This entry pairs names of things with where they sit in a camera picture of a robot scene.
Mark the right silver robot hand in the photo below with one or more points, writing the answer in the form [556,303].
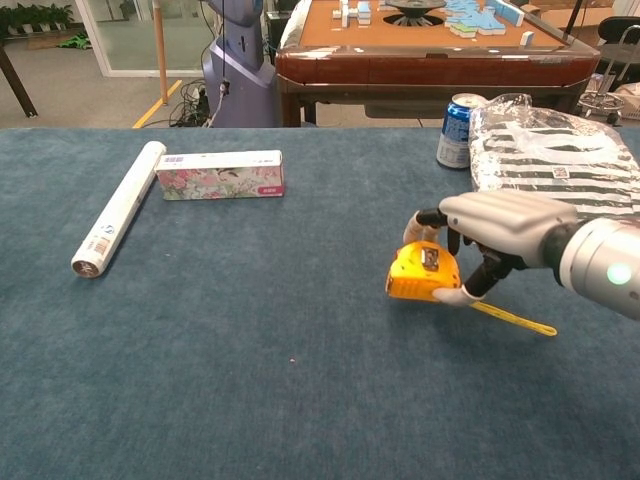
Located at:
[505,217]

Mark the yellow tape measure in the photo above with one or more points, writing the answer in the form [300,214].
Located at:
[415,280]

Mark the striped shirt in plastic bag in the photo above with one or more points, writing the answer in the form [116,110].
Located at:
[545,155]

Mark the blue drink can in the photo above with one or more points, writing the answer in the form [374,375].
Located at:
[452,137]

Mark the brown mahjong table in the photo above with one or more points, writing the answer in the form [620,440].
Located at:
[425,65]

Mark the single blue mahjong tile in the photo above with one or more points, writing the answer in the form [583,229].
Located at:
[527,38]

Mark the black office chair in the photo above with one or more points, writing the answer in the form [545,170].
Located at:
[617,55]

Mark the pile of blue mahjong tiles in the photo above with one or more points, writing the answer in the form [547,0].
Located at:
[475,17]

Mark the black mahjong table centre dial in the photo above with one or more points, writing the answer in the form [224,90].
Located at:
[412,12]

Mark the cluster of standing mahjong tiles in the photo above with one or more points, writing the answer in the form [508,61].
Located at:
[355,12]

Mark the floral tissue box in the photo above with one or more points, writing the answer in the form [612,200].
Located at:
[220,180]

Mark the blue felt table mat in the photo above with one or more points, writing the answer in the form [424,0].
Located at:
[250,375]

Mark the wooden pole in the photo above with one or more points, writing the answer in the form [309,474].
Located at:
[161,55]

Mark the white paper roll tube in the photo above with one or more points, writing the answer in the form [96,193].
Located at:
[122,207]

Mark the dark wooden table leg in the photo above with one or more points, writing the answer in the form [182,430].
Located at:
[17,85]

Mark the potted green plants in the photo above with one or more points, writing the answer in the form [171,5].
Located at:
[37,17]

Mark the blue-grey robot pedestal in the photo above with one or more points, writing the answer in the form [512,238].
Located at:
[240,80]

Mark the white glass door frame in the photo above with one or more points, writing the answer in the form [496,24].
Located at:
[95,45]

